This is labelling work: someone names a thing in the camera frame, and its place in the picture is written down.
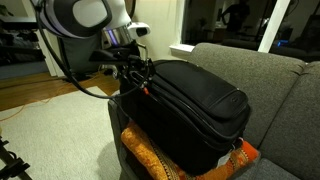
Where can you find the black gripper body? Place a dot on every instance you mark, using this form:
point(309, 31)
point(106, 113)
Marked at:
point(131, 66)

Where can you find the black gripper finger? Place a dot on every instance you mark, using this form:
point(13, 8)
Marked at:
point(146, 75)
point(126, 77)

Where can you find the orange zipper pull tag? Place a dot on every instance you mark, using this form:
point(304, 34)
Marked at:
point(146, 91)

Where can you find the dark grey upright bag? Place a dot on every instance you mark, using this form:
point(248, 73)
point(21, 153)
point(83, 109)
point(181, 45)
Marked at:
point(83, 56)

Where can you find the black fabric wheeled suitcase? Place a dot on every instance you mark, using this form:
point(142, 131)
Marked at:
point(186, 110)

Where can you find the orange patterned cushion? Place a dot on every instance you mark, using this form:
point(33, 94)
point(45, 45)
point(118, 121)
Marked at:
point(143, 150)

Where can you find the beige carpet rug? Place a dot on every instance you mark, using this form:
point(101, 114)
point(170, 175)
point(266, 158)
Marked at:
point(60, 133)

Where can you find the grey fabric sofa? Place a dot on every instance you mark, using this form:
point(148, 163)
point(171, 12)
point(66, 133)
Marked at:
point(266, 76)

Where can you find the black shelf board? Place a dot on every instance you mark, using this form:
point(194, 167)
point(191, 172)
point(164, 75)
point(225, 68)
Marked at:
point(16, 26)

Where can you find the black tripod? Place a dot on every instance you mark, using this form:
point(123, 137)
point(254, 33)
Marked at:
point(15, 166)

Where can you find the black wall plug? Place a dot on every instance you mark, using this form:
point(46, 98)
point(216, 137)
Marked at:
point(108, 71)

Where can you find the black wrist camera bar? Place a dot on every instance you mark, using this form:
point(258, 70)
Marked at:
point(110, 55)

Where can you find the white door frame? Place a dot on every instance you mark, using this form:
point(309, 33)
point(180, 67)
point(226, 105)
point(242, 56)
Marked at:
point(53, 63)

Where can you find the white window frame post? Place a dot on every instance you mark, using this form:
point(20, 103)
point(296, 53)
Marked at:
point(273, 26)

